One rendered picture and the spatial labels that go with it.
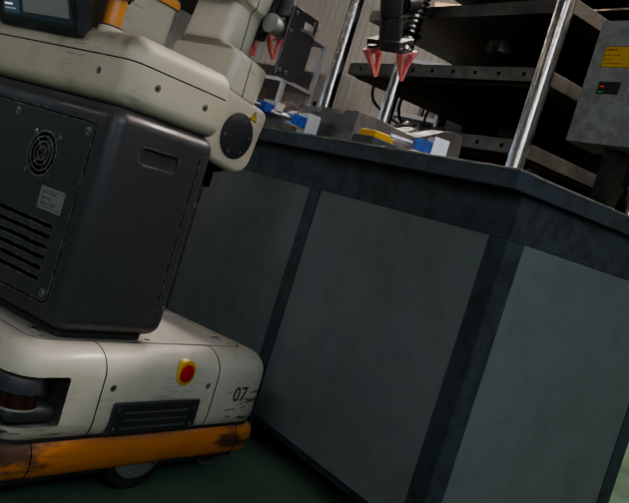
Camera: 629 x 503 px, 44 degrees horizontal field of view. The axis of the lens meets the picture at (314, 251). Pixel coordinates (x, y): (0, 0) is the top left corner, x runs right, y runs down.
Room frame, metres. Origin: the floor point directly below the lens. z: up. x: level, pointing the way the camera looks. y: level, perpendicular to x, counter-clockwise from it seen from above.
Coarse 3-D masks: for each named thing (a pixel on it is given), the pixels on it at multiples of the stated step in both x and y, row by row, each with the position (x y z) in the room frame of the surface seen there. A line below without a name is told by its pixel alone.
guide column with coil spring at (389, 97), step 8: (424, 0) 3.13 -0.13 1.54; (408, 24) 3.13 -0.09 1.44; (416, 24) 3.13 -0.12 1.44; (416, 32) 3.13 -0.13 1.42; (400, 48) 3.14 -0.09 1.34; (408, 48) 3.13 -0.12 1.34; (392, 72) 3.14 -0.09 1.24; (392, 80) 3.13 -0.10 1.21; (392, 88) 3.13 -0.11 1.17; (400, 88) 3.14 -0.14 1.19; (384, 96) 3.15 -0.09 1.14; (392, 96) 3.13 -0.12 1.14; (384, 104) 3.13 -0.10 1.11; (392, 104) 3.13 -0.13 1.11; (384, 112) 3.13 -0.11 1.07; (392, 112) 3.14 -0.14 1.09; (384, 120) 3.13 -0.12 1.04
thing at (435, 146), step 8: (392, 136) 1.74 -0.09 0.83; (408, 144) 1.76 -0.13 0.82; (416, 144) 1.74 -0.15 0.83; (424, 144) 1.75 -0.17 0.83; (432, 144) 1.75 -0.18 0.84; (440, 144) 1.75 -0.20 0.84; (448, 144) 1.75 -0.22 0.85; (424, 152) 1.75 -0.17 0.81; (432, 152) 1.75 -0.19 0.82; (440, 152) 1.75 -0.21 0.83
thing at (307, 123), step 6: (276, 114) 2.00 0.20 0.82; (282, 114) 2.01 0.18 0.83; (288, 114) 2.04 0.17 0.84; (294, 114) 2.01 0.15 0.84; (306, 114) 2.04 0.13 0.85; (312, 114) 2.02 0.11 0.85; (288, 120) 2.03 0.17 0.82; (294, 120) 2.01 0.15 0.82; (300, 120) 2.01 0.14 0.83; (306, 120) 2.02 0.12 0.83; (312, 120) 2.03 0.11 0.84; (318, 120) 2.04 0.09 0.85; (294, 126) 2.05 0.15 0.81; (300, 126) 2.02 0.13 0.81; (306, 126) 2.02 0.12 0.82; (312, 126) 2.03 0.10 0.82; (300, 132) 2.04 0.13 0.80; (306, 132) 2.02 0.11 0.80; (312, 132) 2.03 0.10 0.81
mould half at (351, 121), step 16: (304, 112) 2.16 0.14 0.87; (320, 112) 2.10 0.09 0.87; (352, 112) 1.98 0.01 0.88; (320, 128) 2.08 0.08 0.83; (336, 128) 2.02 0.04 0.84; (352, 128) 1.97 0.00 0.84; (368, 128) 1.99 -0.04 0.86; (384, 128) 2.02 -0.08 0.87; (400, 128) 2.26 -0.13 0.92; (416, 128) 2.24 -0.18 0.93; (400, 144) 2.06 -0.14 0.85
